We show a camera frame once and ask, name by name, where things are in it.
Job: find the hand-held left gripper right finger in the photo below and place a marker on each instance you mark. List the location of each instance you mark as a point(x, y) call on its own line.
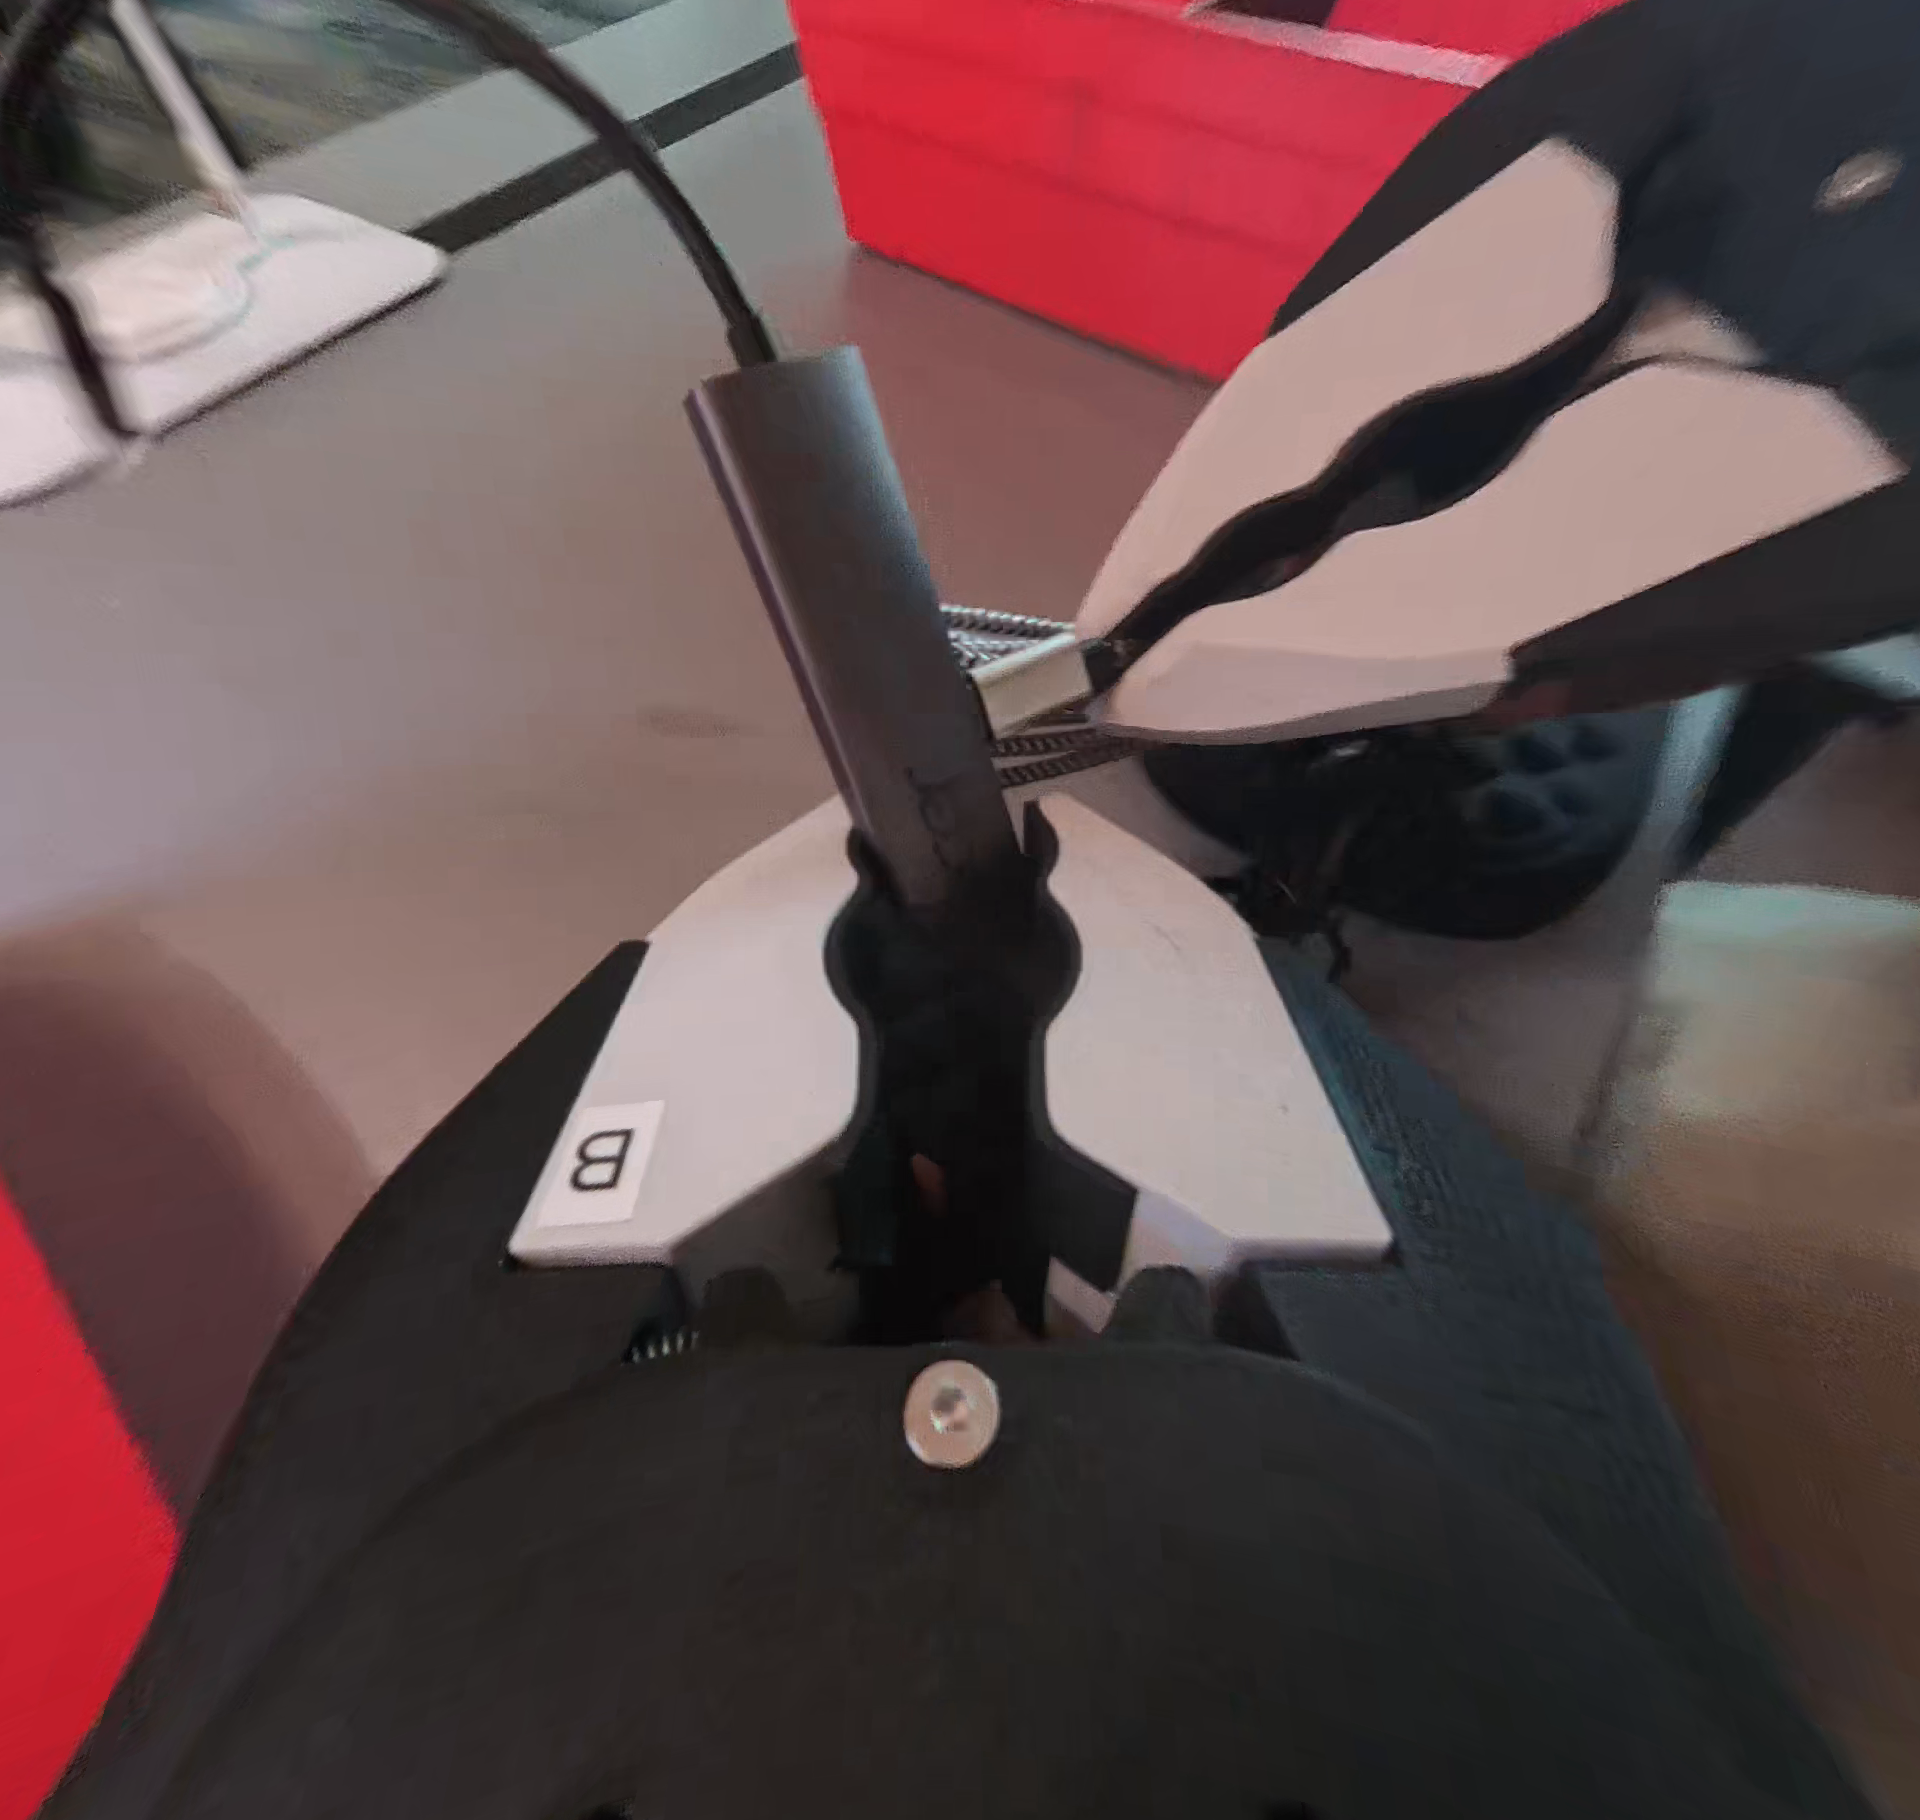
point(1200, 1086)

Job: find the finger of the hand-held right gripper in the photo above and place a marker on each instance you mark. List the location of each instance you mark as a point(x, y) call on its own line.
point(1396, 335)
point(1502, 560)

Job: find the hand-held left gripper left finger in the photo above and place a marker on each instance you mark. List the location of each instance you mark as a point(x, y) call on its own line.
point(707, 1068)

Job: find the red plastic bin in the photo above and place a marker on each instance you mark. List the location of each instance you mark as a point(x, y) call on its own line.
point(1050, 141)
point(60, 1522)

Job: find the black padded wrist rest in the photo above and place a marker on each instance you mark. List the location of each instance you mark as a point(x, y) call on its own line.
point(1502, 829)

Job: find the white panel stand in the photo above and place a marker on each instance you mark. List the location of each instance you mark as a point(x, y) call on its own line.
point(224, 305)

